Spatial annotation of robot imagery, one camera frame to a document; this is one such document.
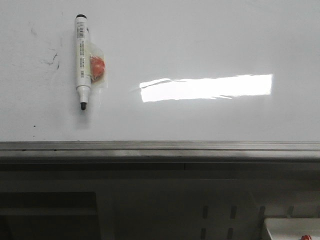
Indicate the grey slotted metal panel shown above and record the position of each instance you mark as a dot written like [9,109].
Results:
[158,209]

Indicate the white whiteboard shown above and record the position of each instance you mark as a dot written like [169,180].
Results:
[177,70]

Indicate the white bin with red item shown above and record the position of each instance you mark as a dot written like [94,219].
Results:
[291,229]

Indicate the white whiteboard marker pen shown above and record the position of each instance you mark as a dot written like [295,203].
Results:
[82,60]

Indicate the aluminium whiteboard frame rail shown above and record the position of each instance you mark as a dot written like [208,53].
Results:
[102,152]

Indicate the orange magnet taped to marker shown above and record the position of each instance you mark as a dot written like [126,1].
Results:
[98,72]

